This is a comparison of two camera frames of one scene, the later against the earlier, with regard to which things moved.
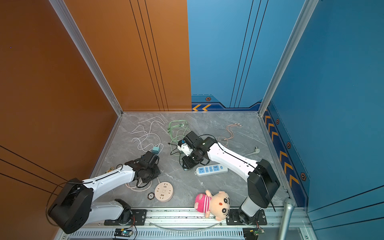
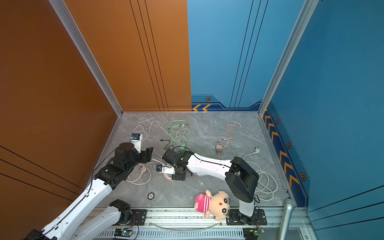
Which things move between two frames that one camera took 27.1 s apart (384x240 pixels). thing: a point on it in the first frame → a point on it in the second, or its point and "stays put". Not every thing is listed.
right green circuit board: (252, 233) stays put
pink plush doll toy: (217, 205) stays put
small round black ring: (151, 196) stays put
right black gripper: (188, 165) → (174, 177)
